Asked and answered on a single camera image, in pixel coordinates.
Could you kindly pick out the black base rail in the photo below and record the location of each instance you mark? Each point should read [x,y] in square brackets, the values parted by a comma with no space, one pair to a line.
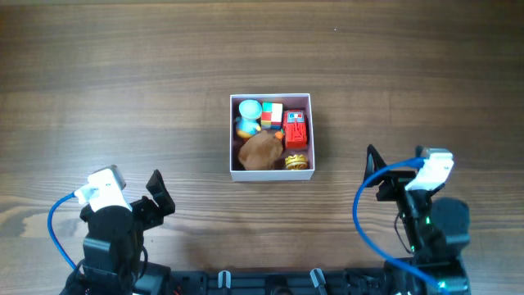
[282,282]

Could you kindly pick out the yellow round wheel toy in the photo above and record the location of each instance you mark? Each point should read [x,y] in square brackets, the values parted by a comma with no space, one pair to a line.
[296,162]

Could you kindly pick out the yellow duck toy blue hat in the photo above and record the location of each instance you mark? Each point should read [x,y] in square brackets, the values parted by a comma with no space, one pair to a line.
[247,123]

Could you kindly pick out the white box pink inside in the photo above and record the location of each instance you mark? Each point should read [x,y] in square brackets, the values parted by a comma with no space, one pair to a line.
[290,101]

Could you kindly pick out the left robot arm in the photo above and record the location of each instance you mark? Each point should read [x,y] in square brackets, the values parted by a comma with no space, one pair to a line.
[115,258]

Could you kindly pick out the small orange fruit toy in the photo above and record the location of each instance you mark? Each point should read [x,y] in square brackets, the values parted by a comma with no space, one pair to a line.
[279,135]

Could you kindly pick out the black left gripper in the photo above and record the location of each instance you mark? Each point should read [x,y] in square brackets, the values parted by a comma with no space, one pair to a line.
[151,211]

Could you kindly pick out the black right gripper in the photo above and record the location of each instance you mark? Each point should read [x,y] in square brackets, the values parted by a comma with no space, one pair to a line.
[395,181]

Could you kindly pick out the colourful puzzle cube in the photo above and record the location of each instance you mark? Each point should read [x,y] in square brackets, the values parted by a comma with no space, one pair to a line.
[271,117]

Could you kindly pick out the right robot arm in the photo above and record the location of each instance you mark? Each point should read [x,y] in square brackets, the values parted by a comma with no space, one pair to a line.
[436,230]

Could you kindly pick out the brown plush capybara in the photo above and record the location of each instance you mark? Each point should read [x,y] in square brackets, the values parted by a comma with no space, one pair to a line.
[260,152]

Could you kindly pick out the red toy truck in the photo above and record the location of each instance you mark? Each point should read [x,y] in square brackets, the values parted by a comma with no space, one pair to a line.
[294,129]

